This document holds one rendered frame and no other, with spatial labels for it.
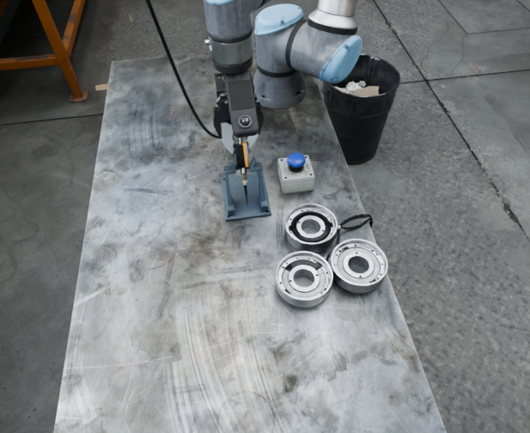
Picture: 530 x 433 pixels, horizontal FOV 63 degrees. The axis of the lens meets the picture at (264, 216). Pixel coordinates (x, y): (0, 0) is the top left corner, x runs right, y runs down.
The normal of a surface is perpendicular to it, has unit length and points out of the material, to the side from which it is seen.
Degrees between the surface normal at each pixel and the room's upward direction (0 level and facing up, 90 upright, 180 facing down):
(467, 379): 0
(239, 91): 32
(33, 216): 0
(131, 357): 0
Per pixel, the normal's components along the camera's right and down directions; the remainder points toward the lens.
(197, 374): -0.03, -0.63
